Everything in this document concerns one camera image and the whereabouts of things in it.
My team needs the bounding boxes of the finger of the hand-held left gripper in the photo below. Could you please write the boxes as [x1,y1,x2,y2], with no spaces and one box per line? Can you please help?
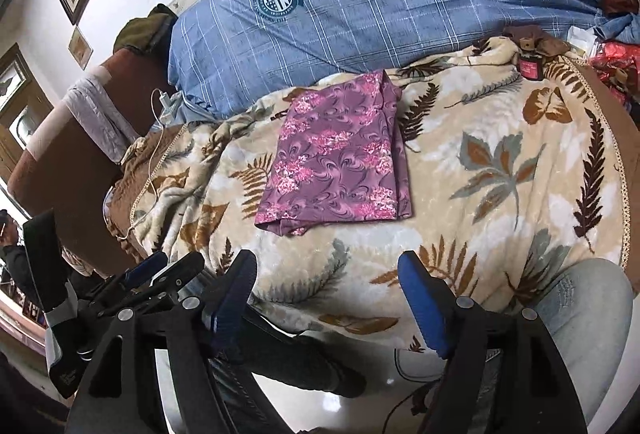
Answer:
[102,251,170,302]
[150,253,222,297]

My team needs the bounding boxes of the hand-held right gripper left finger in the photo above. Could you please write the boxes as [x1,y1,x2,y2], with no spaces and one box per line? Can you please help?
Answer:
[67,250,281,434]

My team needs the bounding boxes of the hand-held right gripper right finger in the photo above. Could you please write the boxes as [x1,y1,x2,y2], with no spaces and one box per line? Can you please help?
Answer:
[397,250,588,434]

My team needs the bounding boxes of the purple floral cloth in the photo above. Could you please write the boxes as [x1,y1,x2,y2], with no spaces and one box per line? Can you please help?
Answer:
[254,68,415,237]

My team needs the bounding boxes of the person's leg in dark pants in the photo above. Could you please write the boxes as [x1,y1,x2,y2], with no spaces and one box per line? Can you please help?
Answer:
[207,299,368,434]

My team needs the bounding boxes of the brown headboard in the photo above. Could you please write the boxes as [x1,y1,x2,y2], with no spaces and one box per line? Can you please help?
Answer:
[7,49,176,280]

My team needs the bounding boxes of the beige leaf-print blanket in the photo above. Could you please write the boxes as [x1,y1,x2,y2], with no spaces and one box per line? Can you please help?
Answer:
[102,37,640,355]

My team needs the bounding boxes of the white cloth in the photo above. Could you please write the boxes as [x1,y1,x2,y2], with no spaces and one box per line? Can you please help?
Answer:
[67,75,146,165]

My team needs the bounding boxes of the white charger plug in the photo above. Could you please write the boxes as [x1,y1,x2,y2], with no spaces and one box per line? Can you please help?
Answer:
[157,92,183,125]

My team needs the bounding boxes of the person's leg in light jeans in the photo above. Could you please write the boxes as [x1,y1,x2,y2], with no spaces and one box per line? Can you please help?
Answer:
[530,258,636,425]

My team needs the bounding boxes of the dark olive cloth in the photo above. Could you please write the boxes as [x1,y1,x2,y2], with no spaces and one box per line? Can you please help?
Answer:
[112,3,180,58]

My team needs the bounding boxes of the red jar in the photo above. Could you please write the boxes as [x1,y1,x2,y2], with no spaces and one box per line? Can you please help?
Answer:
[519,49,546,81]

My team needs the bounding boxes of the brown cloth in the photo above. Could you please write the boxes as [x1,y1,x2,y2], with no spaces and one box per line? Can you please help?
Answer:
[502,24,571,58]

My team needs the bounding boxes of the red patterned packaging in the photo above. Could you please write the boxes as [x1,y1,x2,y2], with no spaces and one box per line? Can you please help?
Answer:
[587,39,640,110]

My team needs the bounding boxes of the black cable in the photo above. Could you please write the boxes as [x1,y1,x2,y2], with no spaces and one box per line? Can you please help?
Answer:
[382,379,451,432]

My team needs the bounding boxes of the white charging cable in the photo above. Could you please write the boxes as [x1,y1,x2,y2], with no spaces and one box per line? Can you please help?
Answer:
[117,88,173,242]

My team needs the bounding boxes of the small wall picture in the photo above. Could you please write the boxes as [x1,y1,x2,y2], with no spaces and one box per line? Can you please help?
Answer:
[67,25,95,69]

